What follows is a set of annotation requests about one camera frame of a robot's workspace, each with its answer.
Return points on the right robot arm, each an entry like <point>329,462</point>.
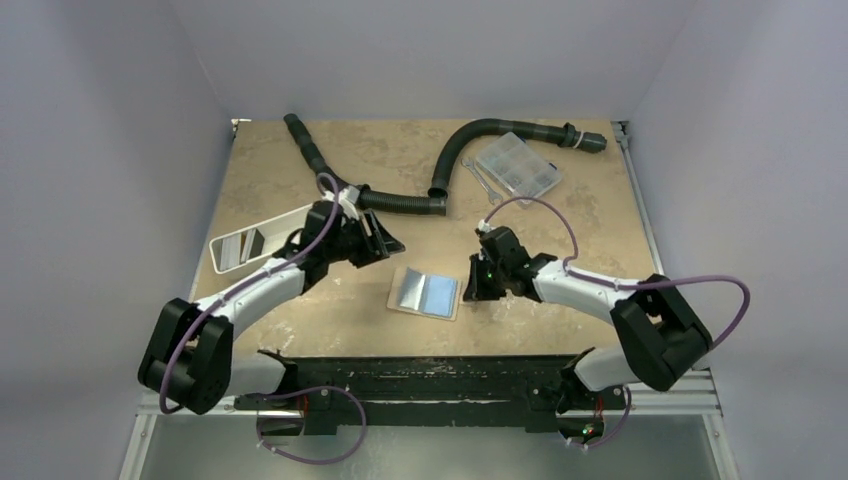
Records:
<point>660,337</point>

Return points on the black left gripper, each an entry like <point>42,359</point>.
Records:
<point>376,246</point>

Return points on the white plastic tray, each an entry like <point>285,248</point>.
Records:
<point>276,231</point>

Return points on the clear plastic compartment box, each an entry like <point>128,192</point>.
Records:
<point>517,168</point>

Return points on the beige card holder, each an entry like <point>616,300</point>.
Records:
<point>419,293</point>

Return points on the aluminium frame rail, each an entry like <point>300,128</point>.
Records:
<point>676,434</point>

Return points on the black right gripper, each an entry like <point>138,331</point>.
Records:
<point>482,275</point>

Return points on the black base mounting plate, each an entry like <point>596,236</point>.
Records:
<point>526,392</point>

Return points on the silver cards in tray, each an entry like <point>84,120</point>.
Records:
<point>239,248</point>

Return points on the silver open-end wrench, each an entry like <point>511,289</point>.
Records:
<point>493,196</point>

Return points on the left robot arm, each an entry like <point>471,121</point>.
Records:
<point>189,360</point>

